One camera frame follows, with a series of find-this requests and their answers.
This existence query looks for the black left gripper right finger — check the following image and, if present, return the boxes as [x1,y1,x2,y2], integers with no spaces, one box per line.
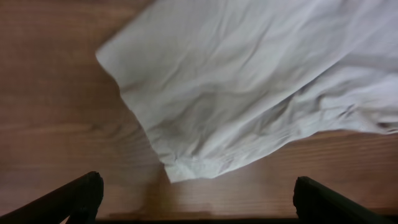
[293,176,395,224]

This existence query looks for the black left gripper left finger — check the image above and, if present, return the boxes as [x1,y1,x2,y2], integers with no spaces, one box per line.
[1,171,104,224]

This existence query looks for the beige shorts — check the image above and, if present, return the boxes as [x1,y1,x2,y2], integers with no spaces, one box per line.
[96,0,397,182]

